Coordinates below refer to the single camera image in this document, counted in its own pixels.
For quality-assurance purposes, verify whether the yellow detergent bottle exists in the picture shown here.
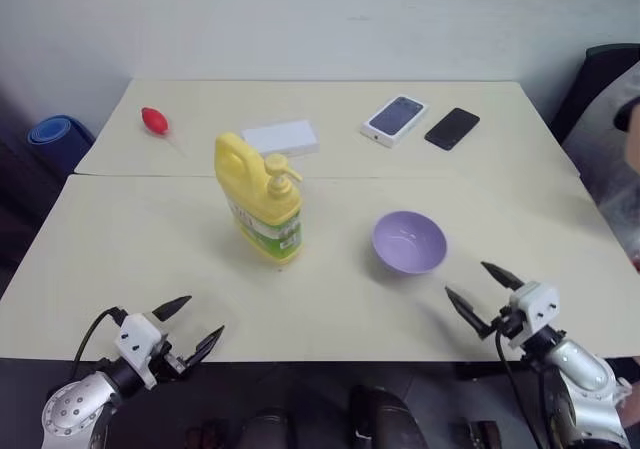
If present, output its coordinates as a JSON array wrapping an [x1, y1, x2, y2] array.
[[213, 132, 305, 265]]

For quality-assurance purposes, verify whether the large dark rounded shape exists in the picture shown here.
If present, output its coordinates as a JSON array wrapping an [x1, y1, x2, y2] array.
[[348, 384, 424, 449]]

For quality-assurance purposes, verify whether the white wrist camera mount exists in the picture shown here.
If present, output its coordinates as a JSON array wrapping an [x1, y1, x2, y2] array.
[[114, 312, 170, 389], [508, 281, 560, 346]]

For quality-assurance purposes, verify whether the black smartphone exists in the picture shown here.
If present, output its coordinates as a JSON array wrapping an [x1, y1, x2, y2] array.
[[423, 107, 481, 152]]

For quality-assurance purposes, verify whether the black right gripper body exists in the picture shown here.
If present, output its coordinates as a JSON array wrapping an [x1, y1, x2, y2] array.
[[492, 304, 525, 344]]

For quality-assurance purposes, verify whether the black chair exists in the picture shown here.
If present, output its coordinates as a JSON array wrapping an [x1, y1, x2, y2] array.
[[549, 42, 640, 145]]

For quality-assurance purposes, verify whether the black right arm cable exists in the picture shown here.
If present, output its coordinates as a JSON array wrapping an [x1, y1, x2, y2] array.
[[494, 328, 547, 449]]

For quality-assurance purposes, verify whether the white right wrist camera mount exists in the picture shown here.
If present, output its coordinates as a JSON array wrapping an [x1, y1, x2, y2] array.
[[508, 281, 560, 346]]

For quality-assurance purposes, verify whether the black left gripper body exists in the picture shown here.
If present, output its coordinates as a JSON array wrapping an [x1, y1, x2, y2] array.
[[148, 336, 194, 384]]

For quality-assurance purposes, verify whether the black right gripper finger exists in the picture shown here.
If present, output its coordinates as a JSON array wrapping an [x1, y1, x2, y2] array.
[[480, 261, 527, 294], [444, 285, 497, 341]]

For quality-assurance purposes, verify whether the purple bowl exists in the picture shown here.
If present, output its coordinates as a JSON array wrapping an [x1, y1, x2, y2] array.
[[371, 210, 448, 274]]

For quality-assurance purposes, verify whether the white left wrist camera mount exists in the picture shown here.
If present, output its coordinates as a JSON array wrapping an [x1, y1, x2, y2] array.
[[114, 312, 170, 389]]

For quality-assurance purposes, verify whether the person in grey clothing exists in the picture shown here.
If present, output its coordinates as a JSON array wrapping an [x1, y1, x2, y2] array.
[[562, 58, 640, 275]]

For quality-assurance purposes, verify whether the white phone box with picture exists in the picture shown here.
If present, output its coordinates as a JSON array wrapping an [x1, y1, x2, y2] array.
[[359, 95, 432, 149]]

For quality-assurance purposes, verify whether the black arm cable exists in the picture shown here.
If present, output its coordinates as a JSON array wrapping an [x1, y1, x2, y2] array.
[[73, 307, 126, 366], [494, 328, 547, 449]]

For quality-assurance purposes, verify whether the rolled blue foam mat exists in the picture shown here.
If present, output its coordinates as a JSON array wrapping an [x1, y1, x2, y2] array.
[[27, 114, 96, 161]]

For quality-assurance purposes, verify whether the red rubber air blower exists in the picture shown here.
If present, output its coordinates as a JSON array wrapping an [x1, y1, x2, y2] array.
[[140, 106, 187, 158]]

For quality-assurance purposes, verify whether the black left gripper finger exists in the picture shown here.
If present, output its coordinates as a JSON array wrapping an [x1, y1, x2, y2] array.
[[183, 324, 226, 369], [151, 295, 193, 322]]

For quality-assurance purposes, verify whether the plain white box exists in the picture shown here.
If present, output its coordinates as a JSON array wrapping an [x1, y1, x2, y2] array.
[[240, 118, 321, 159]]

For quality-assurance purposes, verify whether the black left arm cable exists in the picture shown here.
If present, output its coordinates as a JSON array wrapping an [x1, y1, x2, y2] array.
[[73, 307, 126, 366]]

